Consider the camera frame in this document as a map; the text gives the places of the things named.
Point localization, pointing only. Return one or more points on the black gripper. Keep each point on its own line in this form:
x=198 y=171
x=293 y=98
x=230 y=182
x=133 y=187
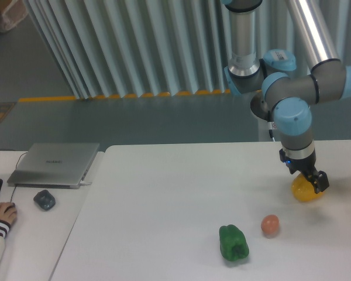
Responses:
x=306 y=166

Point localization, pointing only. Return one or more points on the yellow bell pepper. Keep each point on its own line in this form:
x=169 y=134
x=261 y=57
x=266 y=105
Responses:
x=303 y=190

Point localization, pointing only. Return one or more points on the black computer mouse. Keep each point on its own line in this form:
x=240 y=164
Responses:
x=10 y=209

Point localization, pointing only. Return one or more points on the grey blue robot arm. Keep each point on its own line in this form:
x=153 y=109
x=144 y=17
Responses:
x=286 y=101

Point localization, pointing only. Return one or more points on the green bell pepper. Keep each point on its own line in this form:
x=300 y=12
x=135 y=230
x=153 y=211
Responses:
x=232 y=243

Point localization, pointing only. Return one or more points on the person's hand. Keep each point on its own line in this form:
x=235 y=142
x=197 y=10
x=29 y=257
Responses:
x=9 y=219

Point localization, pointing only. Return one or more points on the brown egg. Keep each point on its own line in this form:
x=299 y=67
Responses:
x=270 y=224

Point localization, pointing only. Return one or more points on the corrugated grey partition screen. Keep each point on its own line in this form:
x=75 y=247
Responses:
x=123 y=48

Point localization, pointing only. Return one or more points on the dark grey earbuds case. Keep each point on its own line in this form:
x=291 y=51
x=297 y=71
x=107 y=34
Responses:
x=45 y=200

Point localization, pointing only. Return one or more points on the silver closed laptop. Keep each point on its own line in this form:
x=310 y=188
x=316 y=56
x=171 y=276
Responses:
x=59 y=165

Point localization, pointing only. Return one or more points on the cardboard box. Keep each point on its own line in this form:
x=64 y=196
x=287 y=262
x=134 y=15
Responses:
x=11 y=14

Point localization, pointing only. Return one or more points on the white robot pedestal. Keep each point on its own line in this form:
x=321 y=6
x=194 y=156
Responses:
x=267 y=130

